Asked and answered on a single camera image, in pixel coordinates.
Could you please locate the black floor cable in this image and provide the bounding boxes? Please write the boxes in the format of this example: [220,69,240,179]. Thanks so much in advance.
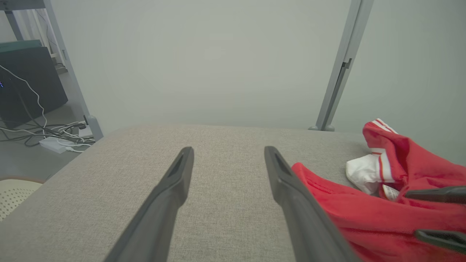
[0,122,96,147]

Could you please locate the black box case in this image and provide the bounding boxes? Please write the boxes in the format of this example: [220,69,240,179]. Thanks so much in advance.
[0,45,69,128]

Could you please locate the beige perforated chair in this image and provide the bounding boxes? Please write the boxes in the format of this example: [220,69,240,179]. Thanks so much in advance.
[0,177,45,222]

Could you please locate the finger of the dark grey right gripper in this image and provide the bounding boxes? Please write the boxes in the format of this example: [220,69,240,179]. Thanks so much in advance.
[414,229,466,254]
[405,186,466,205]

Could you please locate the dark green panel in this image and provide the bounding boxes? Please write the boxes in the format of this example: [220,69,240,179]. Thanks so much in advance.
[0,39,43,53]

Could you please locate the white power strip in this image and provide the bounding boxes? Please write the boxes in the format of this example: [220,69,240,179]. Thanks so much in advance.
[39,126,94,154]

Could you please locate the red t-shirt with white sleeves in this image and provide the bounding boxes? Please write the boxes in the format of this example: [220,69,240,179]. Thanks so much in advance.
[291,118,466,262]

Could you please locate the grey metal partition post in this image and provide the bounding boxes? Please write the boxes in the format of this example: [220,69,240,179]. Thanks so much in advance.
[308,0,375,132]

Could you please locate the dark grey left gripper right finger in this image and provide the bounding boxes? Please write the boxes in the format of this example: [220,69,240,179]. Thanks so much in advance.
[264,146,359,262]

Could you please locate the grey metal frame with foot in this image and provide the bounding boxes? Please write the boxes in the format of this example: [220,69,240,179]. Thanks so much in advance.
[0,0,104,141]

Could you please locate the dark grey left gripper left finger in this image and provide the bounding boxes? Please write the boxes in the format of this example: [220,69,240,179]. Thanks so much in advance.
[104,146,195,262]

